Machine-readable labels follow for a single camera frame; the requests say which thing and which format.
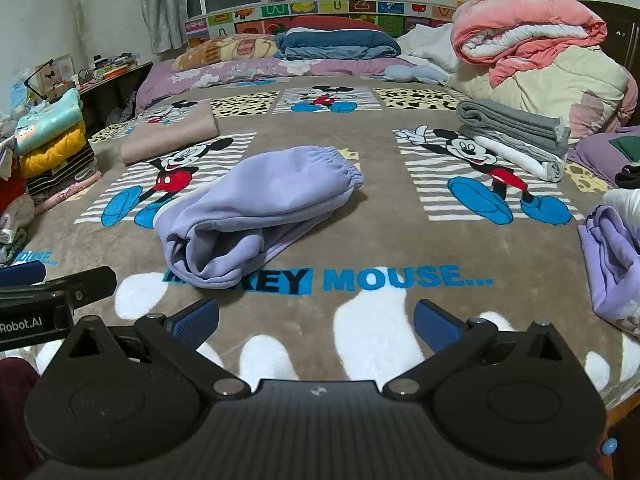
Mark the black desk lamp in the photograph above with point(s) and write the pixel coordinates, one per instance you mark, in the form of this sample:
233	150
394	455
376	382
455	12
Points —
36	80

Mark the lilac printed garment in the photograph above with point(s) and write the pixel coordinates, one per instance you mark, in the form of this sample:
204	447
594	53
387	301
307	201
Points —
612	260

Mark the purple cloth with green patch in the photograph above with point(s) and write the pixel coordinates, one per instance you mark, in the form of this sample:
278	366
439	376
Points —
597	155

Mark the cartoon mouse printed blanket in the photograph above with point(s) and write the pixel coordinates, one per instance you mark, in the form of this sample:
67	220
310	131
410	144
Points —
400	240

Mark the white folded cloth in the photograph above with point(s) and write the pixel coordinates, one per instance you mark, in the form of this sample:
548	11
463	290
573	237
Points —
522	161

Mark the grey folded clothes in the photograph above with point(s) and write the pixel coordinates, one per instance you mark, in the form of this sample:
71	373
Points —
505	119

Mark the white crumpled cloth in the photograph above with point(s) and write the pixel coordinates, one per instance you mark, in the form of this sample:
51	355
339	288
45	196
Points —
430	45

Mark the wooden bed frame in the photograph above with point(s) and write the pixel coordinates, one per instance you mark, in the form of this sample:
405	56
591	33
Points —
622	440

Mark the yellow folded sweater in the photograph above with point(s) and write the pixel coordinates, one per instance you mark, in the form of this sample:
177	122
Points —
50	152

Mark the pink quilt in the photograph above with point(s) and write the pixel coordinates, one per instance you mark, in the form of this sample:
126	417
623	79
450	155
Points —
520	15

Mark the striped folded garment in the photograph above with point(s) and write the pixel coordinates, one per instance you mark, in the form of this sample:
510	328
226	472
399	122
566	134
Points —
60	172

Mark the dark wooden wardrobe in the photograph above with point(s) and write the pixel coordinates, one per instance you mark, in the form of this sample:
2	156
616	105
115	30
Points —
622	30

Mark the red pillow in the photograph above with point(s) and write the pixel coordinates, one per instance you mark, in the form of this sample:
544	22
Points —
332	23

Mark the dark cloth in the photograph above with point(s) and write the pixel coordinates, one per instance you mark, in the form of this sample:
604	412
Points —
629	177

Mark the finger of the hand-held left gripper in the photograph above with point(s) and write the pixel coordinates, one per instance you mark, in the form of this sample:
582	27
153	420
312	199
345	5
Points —
22	274
85	282

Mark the dark desk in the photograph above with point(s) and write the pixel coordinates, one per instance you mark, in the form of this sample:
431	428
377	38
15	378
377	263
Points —
107	92

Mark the beige folded cloth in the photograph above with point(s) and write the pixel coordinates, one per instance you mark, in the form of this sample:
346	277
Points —
170	132

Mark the lilac pants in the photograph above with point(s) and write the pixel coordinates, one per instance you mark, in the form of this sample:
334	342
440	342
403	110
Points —
260	195

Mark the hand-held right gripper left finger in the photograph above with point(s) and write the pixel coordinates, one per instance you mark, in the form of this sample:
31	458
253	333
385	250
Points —
197	322

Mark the grey curtain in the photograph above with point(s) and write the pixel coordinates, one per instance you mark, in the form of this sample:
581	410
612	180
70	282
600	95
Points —
162	5

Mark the pink folded garment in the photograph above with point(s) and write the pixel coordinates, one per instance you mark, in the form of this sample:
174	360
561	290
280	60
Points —
65	195

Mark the pale crumpled clothes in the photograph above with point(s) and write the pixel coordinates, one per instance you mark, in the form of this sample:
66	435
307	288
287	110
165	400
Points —
15	222

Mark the desk clutter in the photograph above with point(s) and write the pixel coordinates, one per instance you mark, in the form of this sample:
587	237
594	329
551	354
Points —
112	62

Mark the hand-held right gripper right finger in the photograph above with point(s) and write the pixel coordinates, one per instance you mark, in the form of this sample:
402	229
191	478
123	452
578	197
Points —
437	327

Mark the colourful printed headboard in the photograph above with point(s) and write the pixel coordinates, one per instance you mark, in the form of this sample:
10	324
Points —
330	7

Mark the cream quilt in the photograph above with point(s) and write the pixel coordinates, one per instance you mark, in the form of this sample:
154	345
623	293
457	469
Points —
575	80

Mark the blue round knob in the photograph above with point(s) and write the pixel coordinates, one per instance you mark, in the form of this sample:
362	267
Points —
610	446

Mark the red garment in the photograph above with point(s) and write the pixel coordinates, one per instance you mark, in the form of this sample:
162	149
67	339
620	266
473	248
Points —
11	192

